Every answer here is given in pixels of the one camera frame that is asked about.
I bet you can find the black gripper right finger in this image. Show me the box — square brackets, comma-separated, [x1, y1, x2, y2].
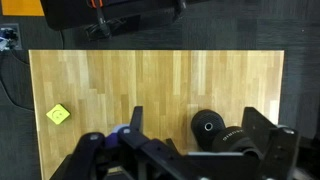
[241, 106, 300, 180]

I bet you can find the yellow smiley duster block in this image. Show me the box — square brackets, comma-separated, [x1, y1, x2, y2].
[45, 103, 71, 126]

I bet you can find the gray floor outlet box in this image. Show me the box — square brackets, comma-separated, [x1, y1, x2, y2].
[0, 23, 23, 52]

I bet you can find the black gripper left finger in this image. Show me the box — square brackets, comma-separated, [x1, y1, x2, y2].
[49, 105, 183, 180]

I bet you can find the orange handled tool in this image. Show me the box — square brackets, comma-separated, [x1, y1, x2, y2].
[87, 0, 113, 38]

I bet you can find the orange floor mat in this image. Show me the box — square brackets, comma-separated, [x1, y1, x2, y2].
[1, 0, 45, 17]

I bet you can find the black coffee machine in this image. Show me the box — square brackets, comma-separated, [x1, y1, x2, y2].
[190, 108, 264, 158]

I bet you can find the blue tape roll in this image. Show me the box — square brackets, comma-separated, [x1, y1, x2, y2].
[103, 123, 132, 149]

